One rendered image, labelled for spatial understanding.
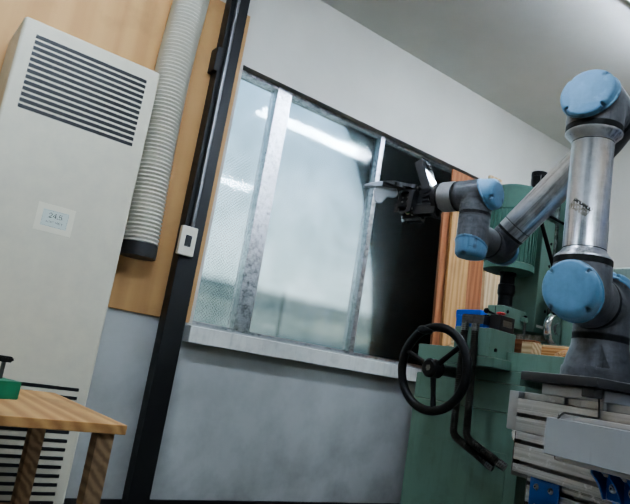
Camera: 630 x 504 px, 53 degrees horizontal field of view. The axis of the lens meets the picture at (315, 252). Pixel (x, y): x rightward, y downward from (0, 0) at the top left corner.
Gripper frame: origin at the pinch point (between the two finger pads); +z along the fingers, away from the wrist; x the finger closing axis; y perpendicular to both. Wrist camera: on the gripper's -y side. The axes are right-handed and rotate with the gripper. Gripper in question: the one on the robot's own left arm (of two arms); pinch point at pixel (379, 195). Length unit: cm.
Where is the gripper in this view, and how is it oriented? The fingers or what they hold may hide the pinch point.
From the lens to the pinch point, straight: 174.0
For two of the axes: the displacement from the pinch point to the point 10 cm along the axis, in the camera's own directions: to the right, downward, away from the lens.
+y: -2.5, 9.3, -2.8
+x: 6.3, 3.7, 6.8
